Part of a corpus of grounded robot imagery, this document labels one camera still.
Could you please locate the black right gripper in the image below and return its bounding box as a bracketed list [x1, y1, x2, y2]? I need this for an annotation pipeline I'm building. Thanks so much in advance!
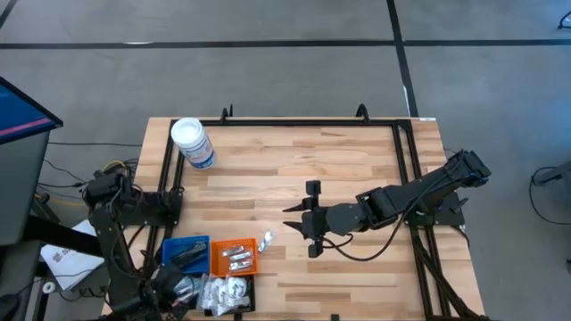
[283, 180, 329, 259]

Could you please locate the bagged blue white toothbrush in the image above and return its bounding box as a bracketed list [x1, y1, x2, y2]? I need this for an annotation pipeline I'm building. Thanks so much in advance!
[173, 275, 201, 300]

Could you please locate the clear bag with white contents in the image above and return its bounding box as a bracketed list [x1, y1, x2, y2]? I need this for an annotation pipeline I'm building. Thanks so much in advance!
[198, 276, 228, 316]

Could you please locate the white vanity pack bag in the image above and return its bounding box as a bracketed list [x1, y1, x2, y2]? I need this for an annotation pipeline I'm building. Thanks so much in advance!
[222, 276, 252, 309]

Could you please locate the blue plastic basket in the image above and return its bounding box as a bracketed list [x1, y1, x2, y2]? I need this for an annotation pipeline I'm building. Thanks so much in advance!
[161, 235, 211, 276]

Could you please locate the orange plastic basket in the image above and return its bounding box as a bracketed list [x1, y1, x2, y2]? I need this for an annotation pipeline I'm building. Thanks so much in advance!
[209, 237, 260, 277]

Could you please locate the black plastic basket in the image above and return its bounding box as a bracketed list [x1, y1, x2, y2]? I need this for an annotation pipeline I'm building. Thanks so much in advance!
[195, 272, 258, 317]

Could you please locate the white printed paper sheet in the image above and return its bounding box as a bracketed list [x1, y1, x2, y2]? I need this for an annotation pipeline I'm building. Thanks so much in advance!
[39, 218, 107, 292]

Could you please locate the black metal pole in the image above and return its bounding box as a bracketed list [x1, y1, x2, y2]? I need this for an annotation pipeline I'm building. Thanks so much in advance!
[21, 216, 104, 259]

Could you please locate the white wipes canister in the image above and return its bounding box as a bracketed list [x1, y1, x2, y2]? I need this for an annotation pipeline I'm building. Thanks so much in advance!
[170, 117, 218, 171]

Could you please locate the monitor with blue screen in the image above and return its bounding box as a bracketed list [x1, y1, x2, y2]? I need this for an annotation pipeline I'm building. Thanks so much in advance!
[0, 75, 63, 146]

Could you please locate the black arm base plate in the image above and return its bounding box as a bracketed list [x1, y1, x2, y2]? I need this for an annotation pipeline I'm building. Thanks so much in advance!
[133, 189, 184, 227]
[403, 192, 466, 227]

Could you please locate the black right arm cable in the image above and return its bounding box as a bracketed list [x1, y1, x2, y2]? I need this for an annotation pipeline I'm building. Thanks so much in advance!
[320, 195, 418, 263]

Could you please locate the black table frame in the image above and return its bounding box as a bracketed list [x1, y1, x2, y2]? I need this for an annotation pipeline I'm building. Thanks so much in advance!
[142, 116, 487, 321]

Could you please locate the yellow cable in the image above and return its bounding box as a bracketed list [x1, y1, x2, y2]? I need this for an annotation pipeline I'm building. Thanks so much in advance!
[102, 159, 130, 174]

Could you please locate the black floor cable loop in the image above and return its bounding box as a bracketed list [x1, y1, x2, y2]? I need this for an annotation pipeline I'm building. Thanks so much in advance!
[528, 164, 571, 227]

